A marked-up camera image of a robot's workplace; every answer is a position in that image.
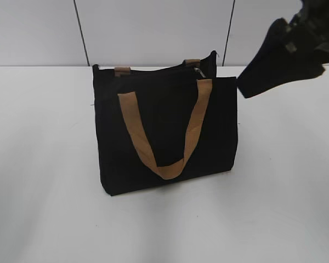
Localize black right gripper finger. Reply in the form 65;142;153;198
236;49;326;98
252;18;304;68

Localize metal zipper pull with ring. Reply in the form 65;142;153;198
194;67;206;79

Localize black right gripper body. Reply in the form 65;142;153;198
286;1;329;60

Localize black tote bag tan handles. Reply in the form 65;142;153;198
92;52;238;196

